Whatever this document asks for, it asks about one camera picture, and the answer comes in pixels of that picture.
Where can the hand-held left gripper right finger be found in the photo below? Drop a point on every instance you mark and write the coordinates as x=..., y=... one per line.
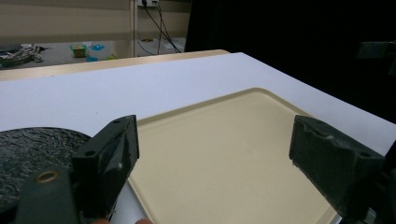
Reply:
x=333, y=161

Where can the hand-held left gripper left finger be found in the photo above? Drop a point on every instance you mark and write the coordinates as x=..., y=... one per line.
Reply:
x=102, y=161

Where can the round black textured plate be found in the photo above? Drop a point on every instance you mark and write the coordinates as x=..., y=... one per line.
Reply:
x=31, y=155

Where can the beige plastic tray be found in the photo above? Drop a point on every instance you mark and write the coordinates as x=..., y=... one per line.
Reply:
x=230, y=161

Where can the green toy block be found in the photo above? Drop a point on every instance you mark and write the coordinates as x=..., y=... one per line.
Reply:
x=78, y=50

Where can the blue plastic toy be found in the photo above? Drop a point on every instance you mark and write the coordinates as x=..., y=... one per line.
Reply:
x=97, y=47

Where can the black curtain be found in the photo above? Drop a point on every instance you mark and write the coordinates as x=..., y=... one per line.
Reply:
x=299, y=49

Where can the white wall socket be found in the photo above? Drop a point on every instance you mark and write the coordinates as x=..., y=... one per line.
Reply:
x=148, y=2

